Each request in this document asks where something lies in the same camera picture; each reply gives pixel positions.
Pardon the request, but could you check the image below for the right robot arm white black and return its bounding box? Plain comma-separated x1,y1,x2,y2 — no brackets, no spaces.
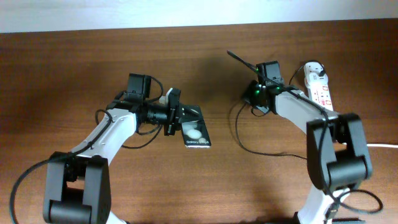
243,60,373,224

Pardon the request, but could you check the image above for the black charger cable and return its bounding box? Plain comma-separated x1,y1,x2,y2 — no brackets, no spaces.
228,59,326,161

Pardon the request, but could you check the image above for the white power strip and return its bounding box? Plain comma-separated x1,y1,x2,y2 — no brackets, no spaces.
303,62,335,112

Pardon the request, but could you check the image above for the white USB charger plug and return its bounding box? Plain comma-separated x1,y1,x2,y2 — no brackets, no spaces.
304,62,328,88

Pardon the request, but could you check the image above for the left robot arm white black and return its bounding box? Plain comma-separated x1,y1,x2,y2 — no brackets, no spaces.
43,73,211,223

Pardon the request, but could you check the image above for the black Galaxy flip phone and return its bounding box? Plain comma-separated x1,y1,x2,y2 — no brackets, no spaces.
181,118,211,149

